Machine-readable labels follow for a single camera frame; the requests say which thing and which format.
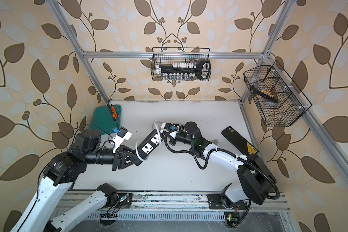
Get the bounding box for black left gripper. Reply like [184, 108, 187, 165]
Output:
[84, 143, 142, 171]

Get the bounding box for black white power strip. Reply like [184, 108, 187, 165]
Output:
[135, 130, 164, 160]

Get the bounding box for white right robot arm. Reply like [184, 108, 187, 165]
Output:
[159, 121, 280, 209]

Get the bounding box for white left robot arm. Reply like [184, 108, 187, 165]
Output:
[11, 127, 141, 232]

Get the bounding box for green plastic tool case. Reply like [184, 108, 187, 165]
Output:
[90, 104, 121, 134]

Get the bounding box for flat black box yellow label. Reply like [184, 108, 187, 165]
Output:
[221, 126, 259, 156]

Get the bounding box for black socket bit set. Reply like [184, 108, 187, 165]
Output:
[151, 60, 211, 81]

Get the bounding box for dark tool in right basket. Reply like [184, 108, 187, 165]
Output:
[254, 87, 278, 103]

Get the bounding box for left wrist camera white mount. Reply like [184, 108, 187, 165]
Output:
[112, 127, 132, 153]

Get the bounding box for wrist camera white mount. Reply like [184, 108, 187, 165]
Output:
[161, 122, 180, 132]
[112, 127, 132, 153]

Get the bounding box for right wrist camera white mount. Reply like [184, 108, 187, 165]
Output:
[161, 122, 180, 132]

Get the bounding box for orange handled pliers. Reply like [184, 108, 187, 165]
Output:
[108, 104, 118, 120]

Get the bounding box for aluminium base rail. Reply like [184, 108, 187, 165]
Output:
[51, 191, 291, 222]

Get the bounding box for black wire basket back wall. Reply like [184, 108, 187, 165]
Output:
[150, 46, 211, 82]

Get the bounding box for black wire basket wall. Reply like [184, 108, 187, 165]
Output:
[243, 61, 312, 127]
[150, 46, 211, 82]

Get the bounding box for black wire basket right wall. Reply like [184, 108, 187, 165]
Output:
[243, 61, 312, 127]

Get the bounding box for aluminium frame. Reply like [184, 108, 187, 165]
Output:
[46, 1, 348, 184]

